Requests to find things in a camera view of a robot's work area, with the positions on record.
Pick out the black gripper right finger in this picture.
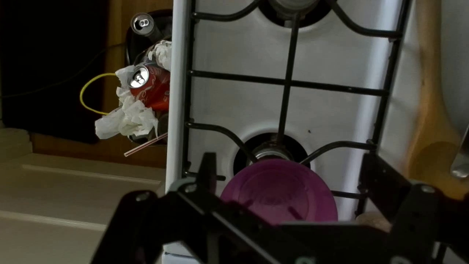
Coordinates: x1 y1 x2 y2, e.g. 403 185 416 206
358 153 469 264

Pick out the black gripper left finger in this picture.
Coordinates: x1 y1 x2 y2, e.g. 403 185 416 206
89 152 275 264

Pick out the striped drinking straw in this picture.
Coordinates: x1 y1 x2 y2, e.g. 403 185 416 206
123 131 168 159

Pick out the red and white clutter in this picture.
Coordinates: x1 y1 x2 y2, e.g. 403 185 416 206
94 39 173 141

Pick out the red soda can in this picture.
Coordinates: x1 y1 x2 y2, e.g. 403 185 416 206
129 64 171 115

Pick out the black trash bin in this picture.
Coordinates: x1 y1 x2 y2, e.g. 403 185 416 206
123 8 173 124

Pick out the dark soda can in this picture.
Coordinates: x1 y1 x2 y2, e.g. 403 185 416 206
130 12 163 43

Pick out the yellow wire loop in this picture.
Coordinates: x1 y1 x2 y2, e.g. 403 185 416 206
79 72 123 118

